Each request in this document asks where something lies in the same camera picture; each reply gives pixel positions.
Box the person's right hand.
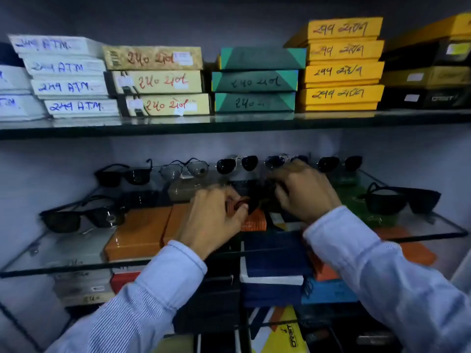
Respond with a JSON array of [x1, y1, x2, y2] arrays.
[[270, 160, 343, 227]]

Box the person's left hand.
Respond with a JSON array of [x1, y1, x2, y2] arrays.
[[177, 185, 249, 260]]

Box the brown-temple dark sunglasses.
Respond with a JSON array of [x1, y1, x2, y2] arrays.
[[226, 180, 291, 218]]

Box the person's right forearm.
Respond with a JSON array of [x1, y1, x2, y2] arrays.
[[303, 206, 471, 353]]

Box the person's left forearm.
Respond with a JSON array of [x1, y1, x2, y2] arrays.
[[44, 240, 208, 353]]

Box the orange patterned small box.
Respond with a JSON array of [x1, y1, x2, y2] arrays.
[[241, 209, 268, 232]]

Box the navy blue box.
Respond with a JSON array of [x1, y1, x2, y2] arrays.
[[241, 231, 314, 278]]

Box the clear grey metal glasses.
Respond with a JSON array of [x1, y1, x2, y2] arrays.
[[158, 157, 210, 181]]

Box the navy box white edge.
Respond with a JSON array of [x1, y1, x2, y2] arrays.
[[239, 242, 306, 310]]

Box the black box stack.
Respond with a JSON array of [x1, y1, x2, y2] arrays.
[[172, 250, 242, 336]]

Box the glass shelf with boxes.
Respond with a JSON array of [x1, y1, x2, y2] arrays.
[[0, 109, 471, 141]]

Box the large orange textured box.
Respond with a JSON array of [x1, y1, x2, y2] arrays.
[[104, 206, 172, 262]]

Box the teal green box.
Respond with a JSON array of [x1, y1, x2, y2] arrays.
[[211, 70, 299, 93], [214, 92, 297, 114], [218, 46, 307, 70]]

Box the light blue box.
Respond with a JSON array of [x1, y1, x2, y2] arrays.
[[301, 278, 358, 305]]

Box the large black wraparound sunglasses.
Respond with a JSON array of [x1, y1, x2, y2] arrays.
[[358, 182, 442, 216]]

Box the black plastic sunglasses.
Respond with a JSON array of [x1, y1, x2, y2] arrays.
[[94, 159, 154, 188]]

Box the yellow handwritten box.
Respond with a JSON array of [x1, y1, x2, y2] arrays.
[[297, 85, 385, 113], [301, 62, 385, 87], [284, 17, 384, 48], [305, 40, 385, 65]]

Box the yellow white printed box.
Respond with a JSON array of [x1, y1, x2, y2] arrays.
[[247, 306, 310, 353]]

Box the beige speckled box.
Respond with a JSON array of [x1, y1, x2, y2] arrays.
[[122, 93, 211, 117], [110, 70, 205, 95], [103, 45, 204, 71]]

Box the red box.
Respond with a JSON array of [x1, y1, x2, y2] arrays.
[[110, 271, 142, 295]]

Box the flat orange box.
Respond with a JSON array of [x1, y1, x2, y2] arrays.
[[375, 227, 438, 267]]

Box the glass shelf with sunglasses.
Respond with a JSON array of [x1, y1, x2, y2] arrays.
[[0, 168, 469, 280]]

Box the grey white box stack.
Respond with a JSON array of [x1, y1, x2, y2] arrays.
[[53, 269, 115, 308]]

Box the black sunglasses with sticker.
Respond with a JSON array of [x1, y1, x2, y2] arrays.
[[39, 195, 126, 234]]

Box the black box white label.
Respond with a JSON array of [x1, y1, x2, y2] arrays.
[[378, 86, 471, 110]]

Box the olive yellow box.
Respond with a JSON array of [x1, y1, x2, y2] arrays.
[[380, 65, 471, 89]]

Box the black box yellow label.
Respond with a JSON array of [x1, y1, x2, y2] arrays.
[[380, 38, 471, 71]]

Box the plain yellow box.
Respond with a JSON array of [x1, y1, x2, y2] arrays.
[[384, 12, 471, 52]]

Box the stacks of white labelled boxes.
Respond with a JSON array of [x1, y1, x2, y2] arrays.
[[0, 34, 120, 122]]

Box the silver frame dark sunglasses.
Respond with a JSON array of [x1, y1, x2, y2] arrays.
[[216, 154, 259, 175], [264, 154, 310, 172]]

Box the thin frame dark sunglasses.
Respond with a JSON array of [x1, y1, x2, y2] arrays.
[[317, 155, 363, 173]]

